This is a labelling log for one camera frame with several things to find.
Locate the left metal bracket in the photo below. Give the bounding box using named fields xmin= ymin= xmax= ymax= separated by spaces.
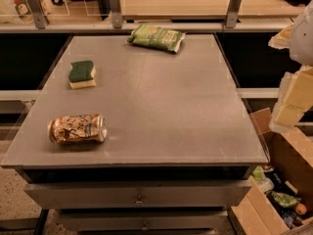
xmin=27 ymin=0 xmax=48 ymax=29

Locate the small orange fruit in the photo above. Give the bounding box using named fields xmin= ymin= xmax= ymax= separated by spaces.
xmin=294 ymin=203 xmax=307 ymax=215

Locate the green packet in box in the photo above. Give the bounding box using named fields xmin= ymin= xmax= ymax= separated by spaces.
xmin=267 ymin=191 xmax=301 ymax=209

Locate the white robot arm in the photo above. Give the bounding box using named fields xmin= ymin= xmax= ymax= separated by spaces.
xmin=268 ymin=1 xmax=313 ymax=133

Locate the right metal bracket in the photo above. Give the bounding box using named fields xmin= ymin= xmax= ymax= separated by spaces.
xmin=224 ymin=0 xmax=242 ymax=28

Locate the metal bracket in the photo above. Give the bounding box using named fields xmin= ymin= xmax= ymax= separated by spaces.
xmin=27 ymin=0 xmax=48 ymax=29
xmin=224 ymin=0 xmax=242 ymax=28
xmin=109 ymin=0 xmax=123 ymax=28

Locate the upper grey drawer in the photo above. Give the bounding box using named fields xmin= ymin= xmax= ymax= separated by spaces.
xmin=24 ymin=180 xmax=250 ymax=210

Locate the orange labelled bottle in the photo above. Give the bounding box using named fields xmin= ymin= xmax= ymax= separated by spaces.
xmin=12 ymin=0 xmax=33 ymax=23

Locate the dark bottle in box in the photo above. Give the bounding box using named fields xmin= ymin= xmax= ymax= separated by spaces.
xmin=262 ymin=165 xmax=298 ymax=196

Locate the middle metal bracket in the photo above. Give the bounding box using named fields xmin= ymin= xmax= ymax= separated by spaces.
xmin=109 ymin=0 xmax=123 ymax=28

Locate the wooden shelf board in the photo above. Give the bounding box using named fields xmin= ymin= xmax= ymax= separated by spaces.
xmin=121 ymin=0 xmax=304 ymax=20

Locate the crushed orange soda can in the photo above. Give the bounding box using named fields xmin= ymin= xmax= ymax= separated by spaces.
xmin=48 ymin=114 xmax=108 ymax=145

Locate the green and yellow sponge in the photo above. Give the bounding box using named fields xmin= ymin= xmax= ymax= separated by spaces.
xmin=68 ymin=60 xmax=96 ymax=89

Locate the lower grey drawer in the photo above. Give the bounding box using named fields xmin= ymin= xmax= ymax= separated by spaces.
xmin=59 ymin=211 xmax=227 ymax=231

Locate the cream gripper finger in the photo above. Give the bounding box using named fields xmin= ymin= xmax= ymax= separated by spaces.
xmin=268 ymin=24 xmax=293 ymax=49
xmin=269 ymin=66 xmax=313 ymax=133

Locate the cardboard box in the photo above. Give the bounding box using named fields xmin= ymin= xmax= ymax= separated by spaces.
xmin=229 ymin=108 xmax=313 ymax=235

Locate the green chip bag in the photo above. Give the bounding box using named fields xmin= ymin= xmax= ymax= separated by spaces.
xmin=127 ymin=24 xmax=185 ymax=53

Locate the grey drawer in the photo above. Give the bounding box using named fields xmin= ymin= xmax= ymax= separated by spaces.
xmin=59 ymin=211 xmax=227 ymax=231
xmin=24 ymin=180 xmax=250 ymax=210

